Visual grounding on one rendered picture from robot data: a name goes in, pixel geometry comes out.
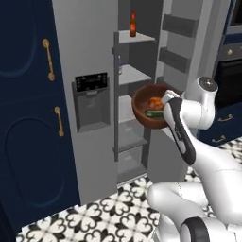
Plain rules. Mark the brown wooden bowl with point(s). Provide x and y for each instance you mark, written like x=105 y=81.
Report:
x=141 y=108

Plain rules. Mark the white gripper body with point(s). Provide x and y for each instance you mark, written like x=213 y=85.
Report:
x=170 y=95

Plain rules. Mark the grey fridge door with shelves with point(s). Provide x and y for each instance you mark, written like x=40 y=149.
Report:
x=179 y=41

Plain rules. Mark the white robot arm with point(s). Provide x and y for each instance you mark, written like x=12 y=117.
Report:
x=217 y=176

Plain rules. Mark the red brown bottle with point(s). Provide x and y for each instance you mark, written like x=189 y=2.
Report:
x=132 y=28

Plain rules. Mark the navy drawer cabinet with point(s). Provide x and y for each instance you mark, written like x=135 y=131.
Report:
x=231 y=129

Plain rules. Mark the grey fridge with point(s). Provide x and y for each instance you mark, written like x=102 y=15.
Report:
x=138 y=56

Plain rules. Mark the orange chicken drumstick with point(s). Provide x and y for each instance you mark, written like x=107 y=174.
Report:
x=155 y=102

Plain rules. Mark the navy cupboard door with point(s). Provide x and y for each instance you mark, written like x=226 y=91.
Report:
x=31 y=157
x=22 y=47

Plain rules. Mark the grey fridge door with dispenser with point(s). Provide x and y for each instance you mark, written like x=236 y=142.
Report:
x=88 y=41

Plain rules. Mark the green cucumber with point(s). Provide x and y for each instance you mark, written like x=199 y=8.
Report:
x=153 y=113

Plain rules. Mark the black oven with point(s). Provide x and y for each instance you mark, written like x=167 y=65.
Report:
x=228 y=78

